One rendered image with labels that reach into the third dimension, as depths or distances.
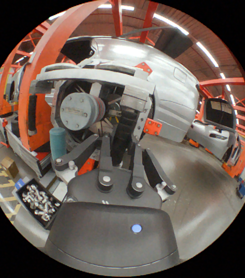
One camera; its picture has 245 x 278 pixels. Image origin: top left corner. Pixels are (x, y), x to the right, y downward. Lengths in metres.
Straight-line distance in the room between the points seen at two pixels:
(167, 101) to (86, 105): 0.75
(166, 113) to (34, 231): 1.66
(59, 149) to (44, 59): 0.55
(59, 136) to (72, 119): 0.13
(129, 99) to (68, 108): 0.21
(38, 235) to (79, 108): 1.03
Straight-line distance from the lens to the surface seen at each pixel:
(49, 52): 0.69
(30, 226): 1.06
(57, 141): 0.42
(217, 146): 2.57
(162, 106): 0.86
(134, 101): 0.17
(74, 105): 0.29
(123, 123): 0.17
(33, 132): 0.38
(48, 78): 0.34
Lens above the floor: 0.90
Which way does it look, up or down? 20 degrees down
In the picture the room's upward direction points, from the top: 17 degrees clockwise
